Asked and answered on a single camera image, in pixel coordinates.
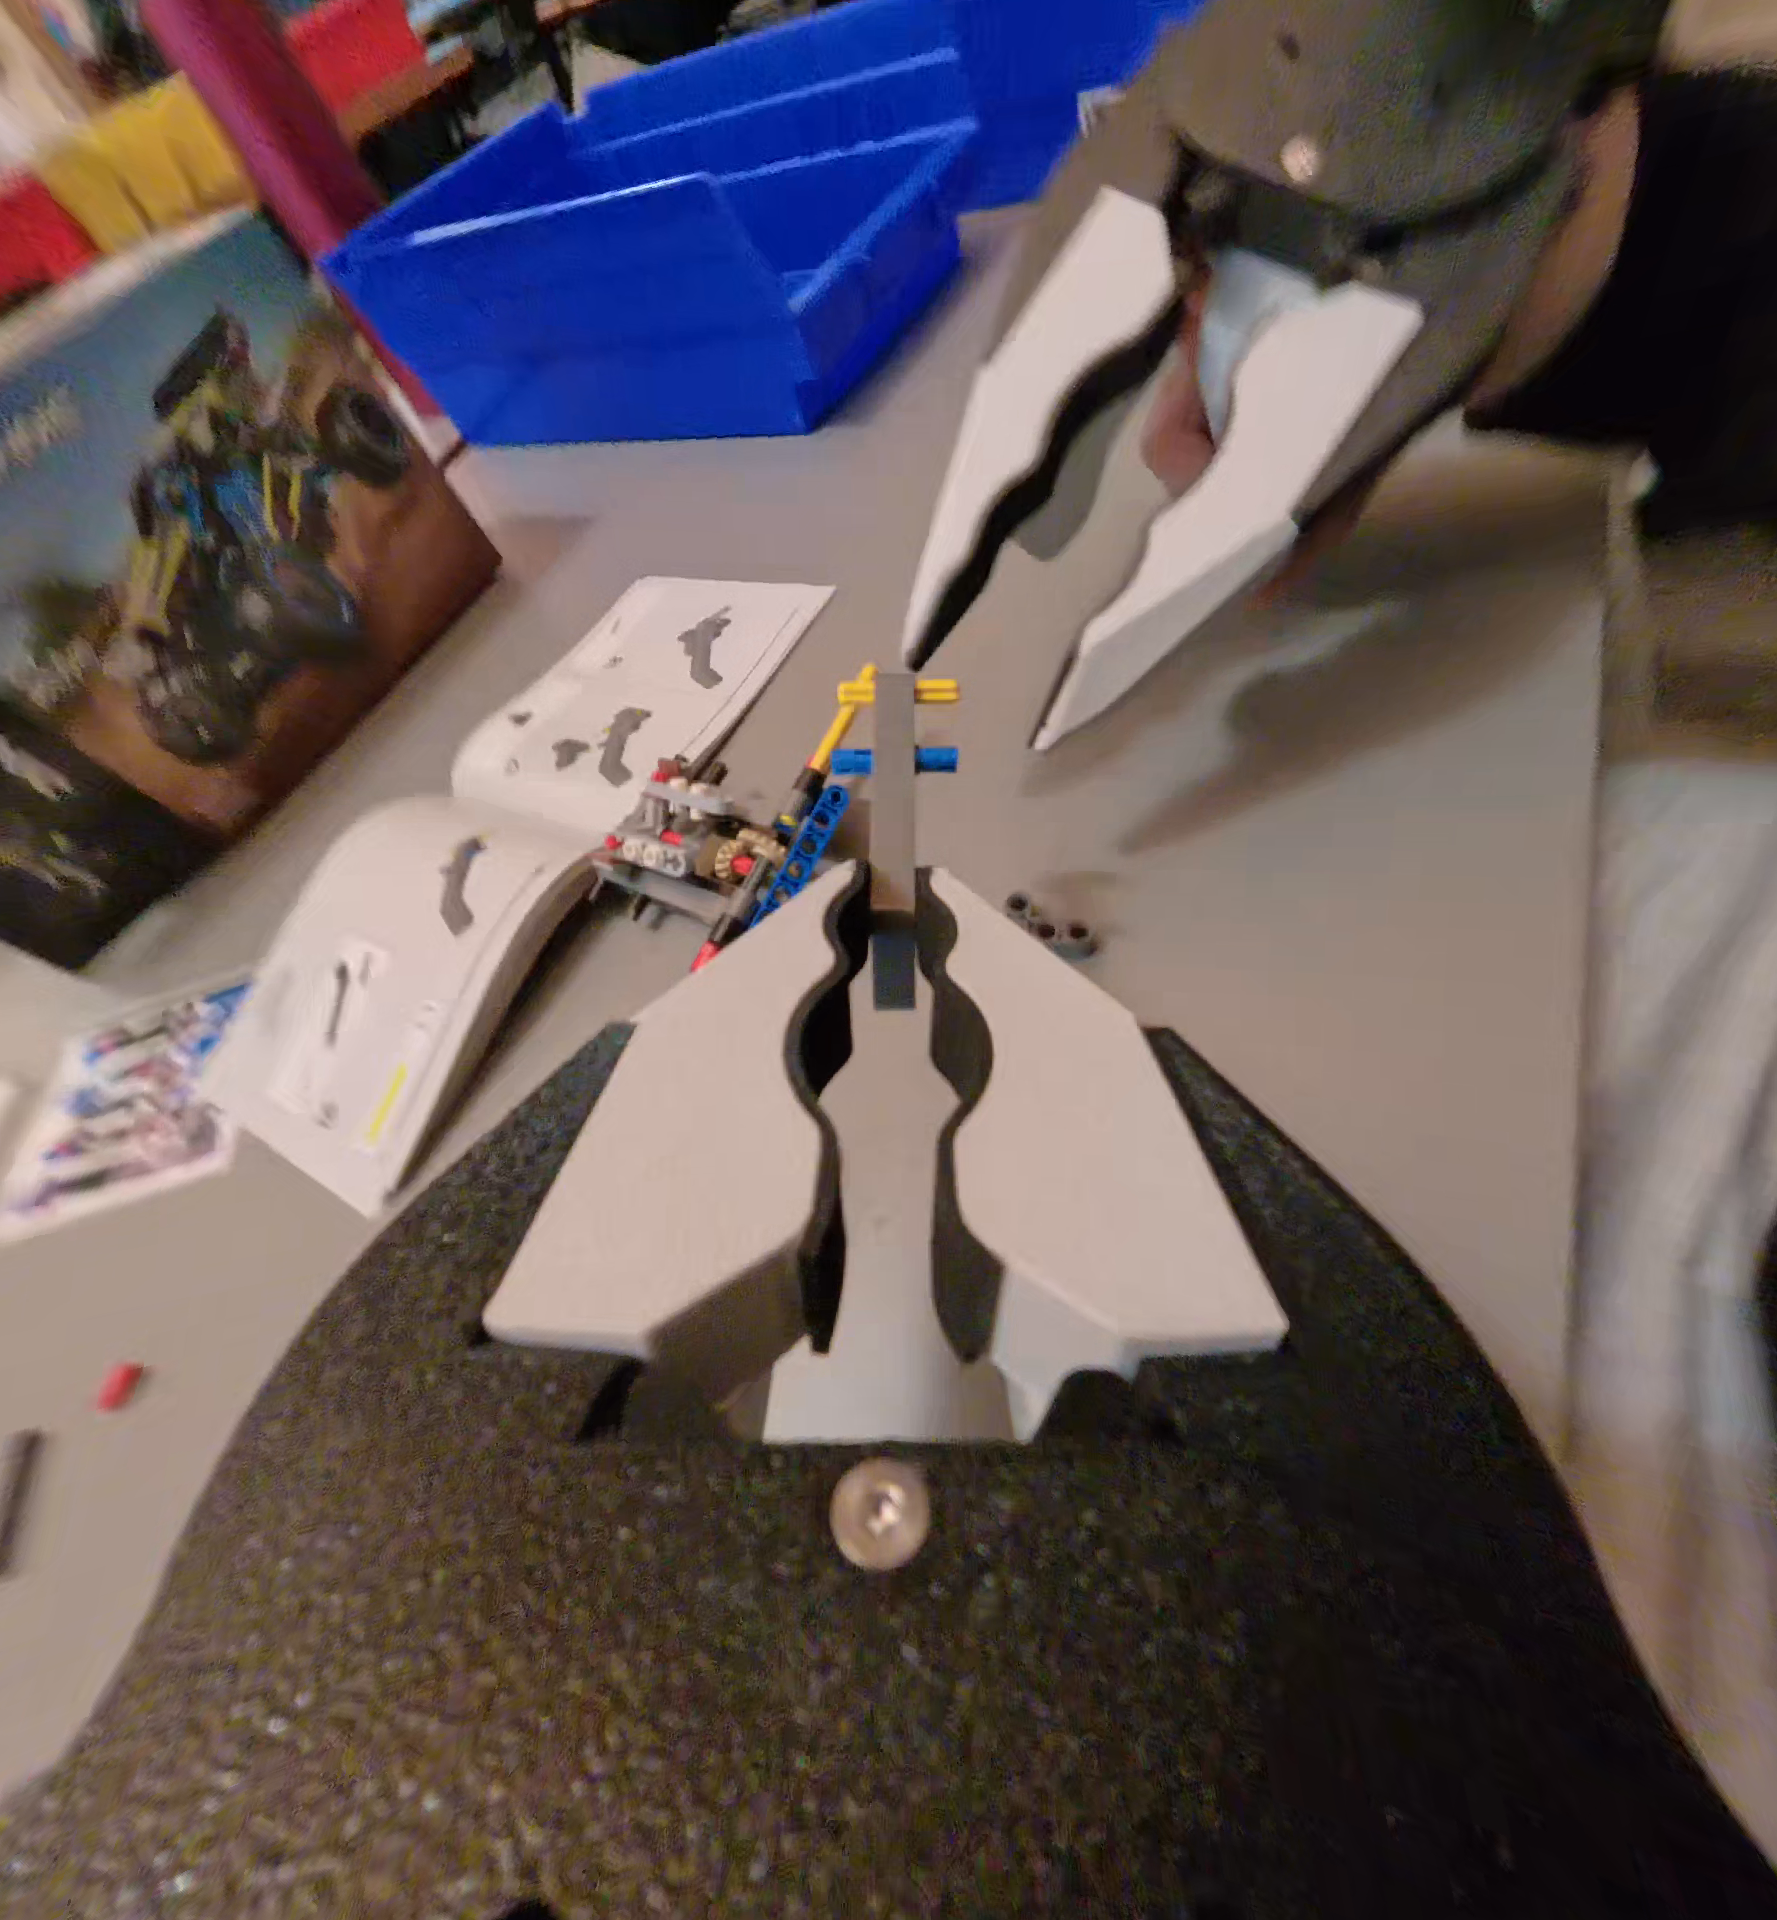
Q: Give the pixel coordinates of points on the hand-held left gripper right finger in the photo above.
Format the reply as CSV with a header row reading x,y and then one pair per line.
x,y
1113,1185

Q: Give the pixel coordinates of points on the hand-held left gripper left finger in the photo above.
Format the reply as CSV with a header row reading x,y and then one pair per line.
x,y
648,1185

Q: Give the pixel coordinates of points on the dark grey beam with pins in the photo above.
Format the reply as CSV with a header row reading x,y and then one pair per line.
x,y
896,811

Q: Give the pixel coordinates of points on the lego sticker sheet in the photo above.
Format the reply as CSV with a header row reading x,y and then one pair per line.
x,y
123,1110

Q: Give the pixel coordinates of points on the maroon post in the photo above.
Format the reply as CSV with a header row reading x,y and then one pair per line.
x,y
273,163

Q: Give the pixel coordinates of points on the lego instruction booklet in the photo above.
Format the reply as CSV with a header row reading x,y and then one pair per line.
x,y
376,960

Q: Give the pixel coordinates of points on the lego set cardboard box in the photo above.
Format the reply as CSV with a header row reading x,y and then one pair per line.
x,y
168,570

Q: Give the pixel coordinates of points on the partly built lego chassis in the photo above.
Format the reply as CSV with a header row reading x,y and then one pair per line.
x,y
693,856

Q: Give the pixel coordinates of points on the person's right hand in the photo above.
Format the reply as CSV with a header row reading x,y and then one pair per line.
x,y
1556,271

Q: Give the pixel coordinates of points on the grey T-shaped lego beam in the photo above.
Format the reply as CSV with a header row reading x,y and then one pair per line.
x,y
1053,923

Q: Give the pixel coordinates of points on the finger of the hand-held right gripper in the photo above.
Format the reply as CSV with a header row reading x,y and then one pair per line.
x,y
1038,344
1277,420

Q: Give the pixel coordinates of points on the small red lego piece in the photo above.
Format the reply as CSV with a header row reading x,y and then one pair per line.
x,y
119,1384

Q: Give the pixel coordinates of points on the red storage bin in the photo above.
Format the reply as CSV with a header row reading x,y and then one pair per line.
x,y
3,253

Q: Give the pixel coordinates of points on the yellow storage bin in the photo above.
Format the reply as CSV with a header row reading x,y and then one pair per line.
x,y
137,163

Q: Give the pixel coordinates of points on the black lego axle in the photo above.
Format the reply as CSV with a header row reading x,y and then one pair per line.
x,y
13,1500

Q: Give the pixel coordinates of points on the blue plastic bin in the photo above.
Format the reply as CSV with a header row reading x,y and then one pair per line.
x,y
1053,90
587,316

